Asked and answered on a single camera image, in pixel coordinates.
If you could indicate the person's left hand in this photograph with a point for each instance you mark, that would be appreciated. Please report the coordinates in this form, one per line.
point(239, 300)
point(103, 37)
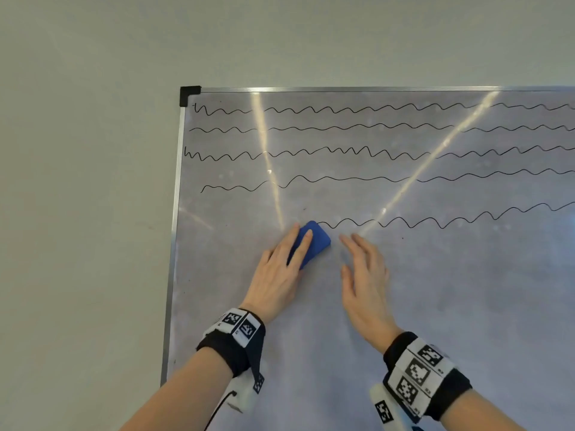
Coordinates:
point(276, 282)

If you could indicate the person's right hand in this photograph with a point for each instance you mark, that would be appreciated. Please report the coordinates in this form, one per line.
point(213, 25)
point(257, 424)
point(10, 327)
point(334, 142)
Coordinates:
point(368, 296)

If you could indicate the white whiteboard with wavy lines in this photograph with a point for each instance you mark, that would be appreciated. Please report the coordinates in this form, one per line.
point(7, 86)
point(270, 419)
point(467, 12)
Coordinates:
point(404, 264)

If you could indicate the blue whiteboard eraser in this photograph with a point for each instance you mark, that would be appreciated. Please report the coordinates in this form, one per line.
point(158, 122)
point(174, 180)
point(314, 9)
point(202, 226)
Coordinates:
point(314, 244)

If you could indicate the person's left forearm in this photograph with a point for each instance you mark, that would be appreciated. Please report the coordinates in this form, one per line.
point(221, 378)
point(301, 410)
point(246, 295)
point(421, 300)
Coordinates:
point(179, 395)

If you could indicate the black wristband with marker tags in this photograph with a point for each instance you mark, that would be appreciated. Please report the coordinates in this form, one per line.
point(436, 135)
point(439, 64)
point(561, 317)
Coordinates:
point(429, 374)
point(231, 341)

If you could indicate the white wrist camera unit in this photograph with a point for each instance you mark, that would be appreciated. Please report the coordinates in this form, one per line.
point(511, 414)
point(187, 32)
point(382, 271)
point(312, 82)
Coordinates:
point(247, 390)
point(388, 408)

